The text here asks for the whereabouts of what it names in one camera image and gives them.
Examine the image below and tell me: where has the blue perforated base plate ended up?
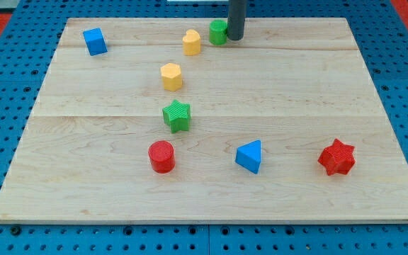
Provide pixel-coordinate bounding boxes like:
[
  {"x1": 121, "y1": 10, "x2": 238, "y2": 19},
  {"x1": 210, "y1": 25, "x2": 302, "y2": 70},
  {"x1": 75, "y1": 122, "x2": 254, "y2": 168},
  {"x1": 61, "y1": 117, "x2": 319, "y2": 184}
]
[{"x1": 0, "y1": 0, "x2": 408, "y2": 254}]

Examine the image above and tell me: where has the light wooden board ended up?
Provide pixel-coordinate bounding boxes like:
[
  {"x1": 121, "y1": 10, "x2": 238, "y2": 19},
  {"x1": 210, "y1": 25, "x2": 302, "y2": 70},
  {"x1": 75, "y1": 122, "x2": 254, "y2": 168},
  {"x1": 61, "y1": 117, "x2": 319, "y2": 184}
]
[{"x1": 0, "y1": 18, "x2": 408, "y2": 225}]

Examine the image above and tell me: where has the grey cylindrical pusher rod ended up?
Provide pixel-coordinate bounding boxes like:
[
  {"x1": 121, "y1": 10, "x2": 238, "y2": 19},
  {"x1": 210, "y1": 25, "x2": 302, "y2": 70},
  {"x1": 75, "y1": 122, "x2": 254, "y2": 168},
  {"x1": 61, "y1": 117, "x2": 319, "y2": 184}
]
[{"x1": 227, "y1": 0, "x2": 247, "y2": 41}]

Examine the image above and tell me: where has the blue cube block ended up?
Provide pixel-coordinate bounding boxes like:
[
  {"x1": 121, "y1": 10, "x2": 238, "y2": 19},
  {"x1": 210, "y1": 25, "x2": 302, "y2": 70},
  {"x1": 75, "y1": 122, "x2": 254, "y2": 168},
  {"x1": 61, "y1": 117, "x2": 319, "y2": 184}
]
[{"x1": 83, "y1": 28, "x2": 108, "y2": 56}]

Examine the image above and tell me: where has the yellow hexagon block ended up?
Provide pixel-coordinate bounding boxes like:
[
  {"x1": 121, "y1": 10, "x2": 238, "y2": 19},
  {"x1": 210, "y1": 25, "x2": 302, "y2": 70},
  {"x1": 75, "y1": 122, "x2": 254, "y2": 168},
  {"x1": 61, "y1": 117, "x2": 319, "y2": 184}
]
[{"x1": 160, "y1": 63, "x2": 183, "y2": 91}]

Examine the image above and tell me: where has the yellow heart block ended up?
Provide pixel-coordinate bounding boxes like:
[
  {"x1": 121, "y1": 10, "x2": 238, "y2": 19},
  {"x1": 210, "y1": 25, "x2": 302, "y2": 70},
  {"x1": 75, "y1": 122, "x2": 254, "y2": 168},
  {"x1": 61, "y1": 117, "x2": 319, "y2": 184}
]
[{"x1": 182, "y1": 29, "x2": 201, "y2": 56}]

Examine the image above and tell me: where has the green star block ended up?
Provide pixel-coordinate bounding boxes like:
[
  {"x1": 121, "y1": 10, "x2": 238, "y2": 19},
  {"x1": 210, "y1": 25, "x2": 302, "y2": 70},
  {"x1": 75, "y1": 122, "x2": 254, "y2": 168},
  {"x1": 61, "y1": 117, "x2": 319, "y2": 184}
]
[{"x1": 162, "y1": 99, "x2": 191, "y2": 133}]

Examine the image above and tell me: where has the red cylinder block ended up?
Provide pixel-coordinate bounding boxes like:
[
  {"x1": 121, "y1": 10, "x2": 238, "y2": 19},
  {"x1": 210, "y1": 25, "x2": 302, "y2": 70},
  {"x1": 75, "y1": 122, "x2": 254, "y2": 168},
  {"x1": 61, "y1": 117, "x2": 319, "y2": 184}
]
[{"x1": 148, "y1": 140, "x2": 175, "y2": 174}]

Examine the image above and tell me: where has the green cylinder block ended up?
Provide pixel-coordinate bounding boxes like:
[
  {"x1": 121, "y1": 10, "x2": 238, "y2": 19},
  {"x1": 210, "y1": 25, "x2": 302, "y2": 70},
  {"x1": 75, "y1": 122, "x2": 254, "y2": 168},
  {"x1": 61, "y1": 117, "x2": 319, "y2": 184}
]
[{"x1": 209, "y1": 20, "x2": 227, "y2": 45}]

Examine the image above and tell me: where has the blue triangle block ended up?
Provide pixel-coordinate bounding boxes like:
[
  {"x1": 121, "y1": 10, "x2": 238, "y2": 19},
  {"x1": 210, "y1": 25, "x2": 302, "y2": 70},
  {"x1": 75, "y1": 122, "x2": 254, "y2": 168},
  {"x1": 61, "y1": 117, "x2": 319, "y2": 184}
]
[{"x1": 235, "y1": 140, "x2": 261, "y2": 174}]

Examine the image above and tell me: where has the red star block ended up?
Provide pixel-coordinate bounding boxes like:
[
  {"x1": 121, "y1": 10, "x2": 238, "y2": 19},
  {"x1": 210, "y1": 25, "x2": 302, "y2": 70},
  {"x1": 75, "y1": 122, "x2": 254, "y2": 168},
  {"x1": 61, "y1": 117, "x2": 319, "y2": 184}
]
[{"x1": 317, "y1": 138, "x2": 356, "y2": 176}]

